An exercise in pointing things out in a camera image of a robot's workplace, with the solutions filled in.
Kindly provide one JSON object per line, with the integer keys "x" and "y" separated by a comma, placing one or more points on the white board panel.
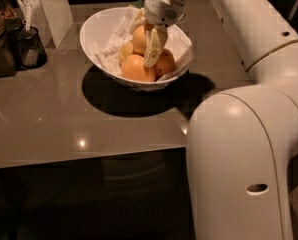
{"x": 53, "y": 19}

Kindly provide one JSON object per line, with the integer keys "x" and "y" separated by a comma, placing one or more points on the white paper liner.
{"x": 112, "y": 50}

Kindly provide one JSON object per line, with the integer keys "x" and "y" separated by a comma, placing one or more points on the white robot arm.
{"x": 240, "y": 141}

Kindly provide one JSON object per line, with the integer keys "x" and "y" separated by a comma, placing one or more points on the white ceramic bowl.
{"x": 99, "y": 30}

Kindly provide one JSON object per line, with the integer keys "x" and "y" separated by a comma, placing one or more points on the hidden yellow back fruit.
{"x": 125, "y": 51}

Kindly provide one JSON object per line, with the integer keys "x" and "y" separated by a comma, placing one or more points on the black mesh container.
{"x": 27, "y": 48}

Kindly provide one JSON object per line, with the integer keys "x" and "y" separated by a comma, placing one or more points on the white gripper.
{"x": 160, "y": 9}

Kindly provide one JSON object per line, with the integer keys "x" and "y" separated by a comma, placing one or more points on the orange fruit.
{"x": 139, "y": 38}
{"x": 133, "y": 69}
{"x": 165, "y": 63}

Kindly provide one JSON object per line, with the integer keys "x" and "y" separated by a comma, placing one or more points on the green yellow sponge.
{"x": 137, "y": 4}

